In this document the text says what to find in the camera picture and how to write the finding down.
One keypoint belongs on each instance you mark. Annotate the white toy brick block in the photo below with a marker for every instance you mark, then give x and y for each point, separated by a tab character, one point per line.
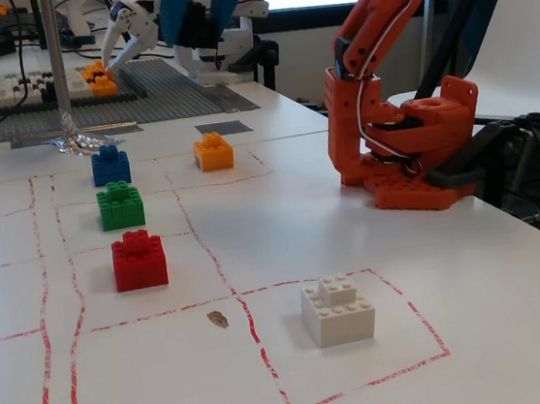
342	323

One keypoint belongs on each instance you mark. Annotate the orange toy brick block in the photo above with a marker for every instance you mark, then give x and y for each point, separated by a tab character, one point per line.
216	157

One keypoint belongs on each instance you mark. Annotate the dark grey brick strip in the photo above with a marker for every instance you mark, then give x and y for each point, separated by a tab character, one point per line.
131	96

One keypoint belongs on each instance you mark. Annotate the black and white brick cluster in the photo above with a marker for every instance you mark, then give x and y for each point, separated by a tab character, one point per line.
40	89

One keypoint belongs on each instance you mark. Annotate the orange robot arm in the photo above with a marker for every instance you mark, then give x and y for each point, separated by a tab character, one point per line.
384	4

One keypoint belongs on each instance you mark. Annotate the blue toy brick block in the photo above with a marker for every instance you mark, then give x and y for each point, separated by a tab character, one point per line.
110	169

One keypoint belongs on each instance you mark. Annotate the red toy brick block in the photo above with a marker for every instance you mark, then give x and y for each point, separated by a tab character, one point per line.
140	265

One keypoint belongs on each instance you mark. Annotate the grey tape marker patch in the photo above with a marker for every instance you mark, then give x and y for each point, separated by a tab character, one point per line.
222	128

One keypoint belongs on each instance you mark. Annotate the white plastic chair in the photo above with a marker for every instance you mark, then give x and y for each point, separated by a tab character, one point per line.
524	36

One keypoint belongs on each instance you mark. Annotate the large grey studded baseplate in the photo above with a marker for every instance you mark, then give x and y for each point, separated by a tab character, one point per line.
165	97

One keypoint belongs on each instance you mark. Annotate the white printed stand part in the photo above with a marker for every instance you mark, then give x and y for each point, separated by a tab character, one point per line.
76	19

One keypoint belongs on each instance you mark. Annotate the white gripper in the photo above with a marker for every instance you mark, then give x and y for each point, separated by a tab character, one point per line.
142	32

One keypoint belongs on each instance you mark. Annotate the orange brick stack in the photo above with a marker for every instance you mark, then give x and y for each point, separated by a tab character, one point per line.
103	87

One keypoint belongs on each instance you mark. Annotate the crumpled silver foil tape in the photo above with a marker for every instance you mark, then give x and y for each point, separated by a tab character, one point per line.
83	144

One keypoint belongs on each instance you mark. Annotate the green toy brick block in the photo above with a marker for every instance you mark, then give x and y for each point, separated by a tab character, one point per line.
122	209

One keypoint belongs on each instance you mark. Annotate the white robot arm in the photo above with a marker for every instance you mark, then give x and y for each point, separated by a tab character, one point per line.
237	42

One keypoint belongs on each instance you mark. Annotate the long grey tape strip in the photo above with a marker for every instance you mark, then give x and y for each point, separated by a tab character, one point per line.
29	140

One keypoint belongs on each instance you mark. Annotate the shiny metal pole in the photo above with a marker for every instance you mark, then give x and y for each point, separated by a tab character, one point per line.
58	65

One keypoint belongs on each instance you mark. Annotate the black desk clamp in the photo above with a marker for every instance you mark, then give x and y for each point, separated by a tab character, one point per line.
487	138

